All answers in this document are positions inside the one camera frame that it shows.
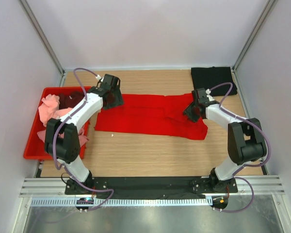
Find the aluminium frame post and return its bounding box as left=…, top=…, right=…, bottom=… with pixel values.
left=232, top=0, right=277, bottom=73
left=18, top=0, right=65, bottom=76

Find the light pink t shirt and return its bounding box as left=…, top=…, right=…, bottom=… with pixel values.
left=38, top=94, right=72, bottom=127

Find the right aluminium frame post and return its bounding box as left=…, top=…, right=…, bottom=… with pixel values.
left=232, top=0, right=277, bottom=73

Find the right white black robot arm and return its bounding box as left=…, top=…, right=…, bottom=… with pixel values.
left=183, top=88, right=267, bottom=192

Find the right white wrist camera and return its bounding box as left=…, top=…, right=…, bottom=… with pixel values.
left=206, top=89, right=215, bottom=102

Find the dark maroon t shirt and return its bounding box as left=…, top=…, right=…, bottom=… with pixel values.
left=58, top=91, right=84, bottom=110

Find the folded black t shirt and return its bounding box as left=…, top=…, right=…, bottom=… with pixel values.
left=191, top=67, right=237, bottom=96

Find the red plastic bin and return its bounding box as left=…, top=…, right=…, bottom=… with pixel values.
left=24, top=86, right=82, bottom=161

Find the red t shirt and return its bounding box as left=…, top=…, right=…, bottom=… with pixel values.
left=95, top=93, right=208, bottom=140

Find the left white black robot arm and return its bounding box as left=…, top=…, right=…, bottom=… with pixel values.
left=44, top=74, right=124, bottom=194

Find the white slotted cable duct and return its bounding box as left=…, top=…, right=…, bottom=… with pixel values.
left=31, top=197, right=212, bottom=208

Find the left aluminium frame post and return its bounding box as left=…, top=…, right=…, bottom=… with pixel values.
left=18, top=0, right=65, bottom=76

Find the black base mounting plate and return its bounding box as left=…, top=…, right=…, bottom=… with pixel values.
left=65, top=177, right=238, bottom=200

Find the dusty pink t shirt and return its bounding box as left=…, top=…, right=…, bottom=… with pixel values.
left=37, top=127, right=89, bottom=147

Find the aluminium front rail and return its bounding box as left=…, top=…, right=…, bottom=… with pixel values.
left=19, top=175, right=285, bottom=198

